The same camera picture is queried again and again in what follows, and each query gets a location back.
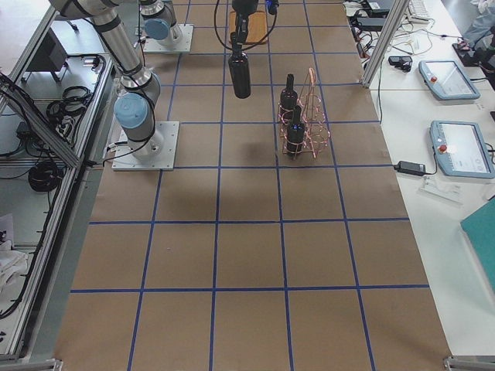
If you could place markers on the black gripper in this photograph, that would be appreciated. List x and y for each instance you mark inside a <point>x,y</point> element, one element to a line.
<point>240,8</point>

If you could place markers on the dark wine bottle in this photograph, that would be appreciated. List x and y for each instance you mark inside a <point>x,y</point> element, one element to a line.
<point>240,72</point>
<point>288,99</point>
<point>295,132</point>

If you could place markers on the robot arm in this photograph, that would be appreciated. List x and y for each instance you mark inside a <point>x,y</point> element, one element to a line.
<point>160,21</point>
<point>135,109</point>

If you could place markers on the wooden tray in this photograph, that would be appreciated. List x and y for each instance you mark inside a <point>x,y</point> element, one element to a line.
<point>256,28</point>

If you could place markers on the far teach pendant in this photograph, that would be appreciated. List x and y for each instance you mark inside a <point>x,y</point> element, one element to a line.
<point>447,80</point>

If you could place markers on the teach pendant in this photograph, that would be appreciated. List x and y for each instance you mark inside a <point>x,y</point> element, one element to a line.
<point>447,80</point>
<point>460,149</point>

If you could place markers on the black power brick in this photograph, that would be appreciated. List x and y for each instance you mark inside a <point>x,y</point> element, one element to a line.
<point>410,168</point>

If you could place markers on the near teach pendant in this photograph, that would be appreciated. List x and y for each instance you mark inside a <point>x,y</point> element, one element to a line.
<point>460,149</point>

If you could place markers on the clear acrylic stand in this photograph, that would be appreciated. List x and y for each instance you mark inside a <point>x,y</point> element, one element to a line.
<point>433,187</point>

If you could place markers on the teal board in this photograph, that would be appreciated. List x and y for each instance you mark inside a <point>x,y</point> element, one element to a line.
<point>479,227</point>

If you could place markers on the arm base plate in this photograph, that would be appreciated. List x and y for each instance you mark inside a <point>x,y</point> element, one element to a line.
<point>158,154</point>
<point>179,41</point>

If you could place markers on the copper wire wine basket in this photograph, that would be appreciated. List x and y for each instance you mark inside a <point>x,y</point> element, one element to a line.
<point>317,134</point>

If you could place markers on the aluminium frame post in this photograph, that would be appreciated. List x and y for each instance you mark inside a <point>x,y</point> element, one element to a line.
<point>390,27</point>

